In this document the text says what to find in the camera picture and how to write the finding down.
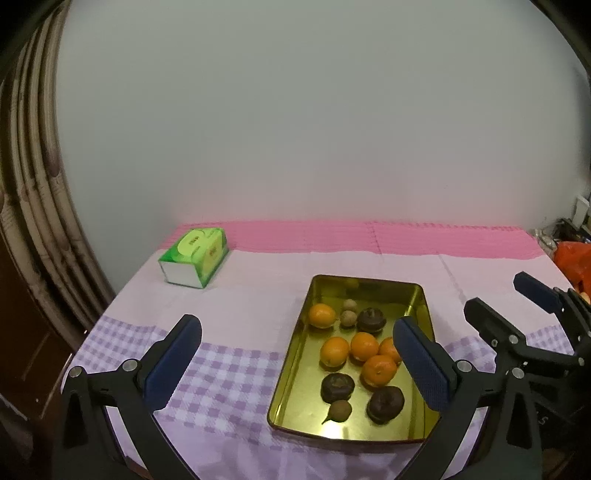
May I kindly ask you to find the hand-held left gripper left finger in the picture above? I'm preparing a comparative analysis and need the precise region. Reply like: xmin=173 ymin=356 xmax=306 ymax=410
xmin=51 ymin=315 xmax=203 ymax=480

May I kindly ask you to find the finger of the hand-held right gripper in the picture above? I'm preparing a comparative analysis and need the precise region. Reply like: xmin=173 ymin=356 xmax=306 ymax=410
xmin=463 ymin=298 xmax=580 ymax=370
xmin=514 ymin=271 xmax=583 ymax=319

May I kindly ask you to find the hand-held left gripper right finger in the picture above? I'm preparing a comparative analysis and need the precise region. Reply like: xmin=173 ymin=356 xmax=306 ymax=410
xmin=392 ymin=316 xmax=543 ymax=480

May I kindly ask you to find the orange mandarin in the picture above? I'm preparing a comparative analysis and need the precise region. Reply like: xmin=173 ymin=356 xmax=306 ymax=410
xmin=361 ymin=354 xmax=398 ymax=387
xmin=350 ymin=332 xmax=380 ymax=362
xmin=379 ymin=337 xmax=402 ymax=365
xmin=308 ymin=303 xmax=337 ymax=329
xmin=320 ymin=336 xmax=351 ymax=368

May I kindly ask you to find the dark brown mangosteen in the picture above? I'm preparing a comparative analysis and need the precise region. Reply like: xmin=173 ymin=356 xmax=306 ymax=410
xmin=367 ymin=387 xmax=406 ymax=424
xmin=356 ymin=308 xmax=387 ymax=333
xmin=321 ymin=373 xmax=356 ymax=402

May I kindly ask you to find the gold and red tin box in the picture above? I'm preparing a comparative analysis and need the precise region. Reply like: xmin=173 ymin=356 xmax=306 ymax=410
xmin=267 ymin=274 xmax=441 ymax=445

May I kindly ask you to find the orange plastic bag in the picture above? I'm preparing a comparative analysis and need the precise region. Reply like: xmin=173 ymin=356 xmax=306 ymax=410
xmin=553 ymin=241 xmax=591 ymax=291

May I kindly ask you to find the green tissue box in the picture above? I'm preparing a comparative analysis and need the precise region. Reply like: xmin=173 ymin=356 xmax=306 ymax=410
xmin=158 ymin=227 xmax=230 ymax=289

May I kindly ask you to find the brown wooden cabinet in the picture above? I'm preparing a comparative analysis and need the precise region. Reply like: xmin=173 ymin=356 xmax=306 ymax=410
xmin=0 ymin=222 xmax=88 ymax=416

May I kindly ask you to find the pink foam mat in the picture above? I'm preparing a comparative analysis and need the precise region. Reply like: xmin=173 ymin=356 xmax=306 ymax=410
xmin=164 ymin=220 xmax=543 ymax=259

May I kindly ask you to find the bamboo chair frame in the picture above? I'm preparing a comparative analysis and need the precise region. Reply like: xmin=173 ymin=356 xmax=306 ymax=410
xmin=0 ymin=14 xmax=116 ymax=324

